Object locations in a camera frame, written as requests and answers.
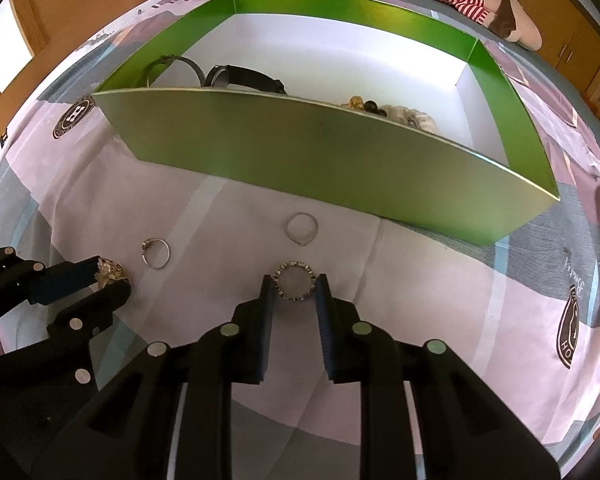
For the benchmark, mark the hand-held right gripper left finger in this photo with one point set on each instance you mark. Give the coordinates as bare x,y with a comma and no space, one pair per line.
265,330

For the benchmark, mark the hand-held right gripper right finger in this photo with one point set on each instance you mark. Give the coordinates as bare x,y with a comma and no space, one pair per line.
325,330

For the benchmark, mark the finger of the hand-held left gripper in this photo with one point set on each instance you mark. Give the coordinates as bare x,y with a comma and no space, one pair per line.
95,305
65,280

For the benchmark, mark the green cardboard box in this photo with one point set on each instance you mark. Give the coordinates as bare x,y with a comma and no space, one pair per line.
305,150

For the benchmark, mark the white wrist watch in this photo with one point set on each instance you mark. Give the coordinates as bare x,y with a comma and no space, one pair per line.
415,119

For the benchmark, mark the silver bangle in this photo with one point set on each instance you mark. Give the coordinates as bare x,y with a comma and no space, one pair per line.
187,62

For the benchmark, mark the black wrist watch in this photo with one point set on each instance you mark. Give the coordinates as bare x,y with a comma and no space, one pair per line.
250,77

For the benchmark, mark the wooden headboard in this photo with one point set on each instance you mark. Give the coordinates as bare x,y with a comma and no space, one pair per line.
55,0

